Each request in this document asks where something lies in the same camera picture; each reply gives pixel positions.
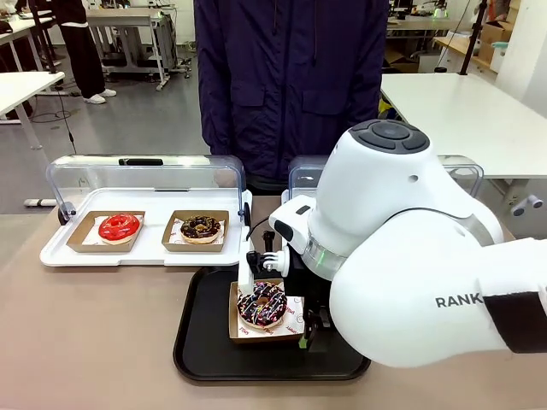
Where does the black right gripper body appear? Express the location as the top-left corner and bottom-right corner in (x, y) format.
(285, 246), (332, 309)

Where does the brown cardboard donut box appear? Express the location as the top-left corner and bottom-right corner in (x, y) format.
(228, 278), (305, 346)
(66, 210), (146, 254)
(161, 208), (231, 254)

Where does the chocolate donut with sprinkles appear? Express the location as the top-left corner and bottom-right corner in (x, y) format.
(237, 280), (288, 330)

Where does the black serving tray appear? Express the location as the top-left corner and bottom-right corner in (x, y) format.
(173, 266), (372, 383)

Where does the chocolate donut with nuts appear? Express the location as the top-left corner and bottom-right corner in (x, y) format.
(179, 215), (222, 245)

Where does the white display case tray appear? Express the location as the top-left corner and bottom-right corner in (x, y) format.
(38, 186), (253, 268)

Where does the red glazed donut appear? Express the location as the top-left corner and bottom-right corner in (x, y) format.
(97, 214), (143, 246)

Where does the white printed paper liner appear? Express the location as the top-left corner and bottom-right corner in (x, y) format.
(168, 217), (226, 247)
(80, 215), (144, 248)
(237, 294), (305, 338)

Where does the person in navy jacket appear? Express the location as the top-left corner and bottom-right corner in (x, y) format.
(192, 0), (391, 196)

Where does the large white table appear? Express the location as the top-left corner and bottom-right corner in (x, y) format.
(379, 73), (547, 218)

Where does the open cardboard box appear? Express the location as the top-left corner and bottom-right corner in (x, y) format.
(383, 44), (422, 73)

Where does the clear display case lid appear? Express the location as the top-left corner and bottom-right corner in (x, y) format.
(45, 154), (248, 214)

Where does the wooden workbench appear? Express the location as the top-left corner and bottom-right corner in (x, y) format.
(433, 36), (501, 72)

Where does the black tripod pole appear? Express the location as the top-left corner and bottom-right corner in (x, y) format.
(459, 0), (491, 77)

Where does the grey office desk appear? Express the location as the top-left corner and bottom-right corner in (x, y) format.
(85, 6), (179, 91)

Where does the person in black clothes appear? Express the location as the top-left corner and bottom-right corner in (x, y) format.
(55, 0), (117, 105)

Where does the white office desk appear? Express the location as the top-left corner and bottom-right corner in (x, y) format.
(0, 10), (61, 73)

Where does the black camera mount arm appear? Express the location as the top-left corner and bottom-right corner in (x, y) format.
(246, 230), (291, 274)

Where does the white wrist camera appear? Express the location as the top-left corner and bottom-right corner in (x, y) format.
(237, 238), (254, 296)

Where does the black camera cable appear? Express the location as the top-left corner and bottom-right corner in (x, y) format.
(247, 215), (274, 240)

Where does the clear lid hinge bracket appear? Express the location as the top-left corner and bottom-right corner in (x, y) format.
(57, 202), (78, 226)
(238, 191), (254, 240)

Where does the black floor cable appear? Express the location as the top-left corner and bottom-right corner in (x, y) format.
(50, 85), (80, 155)

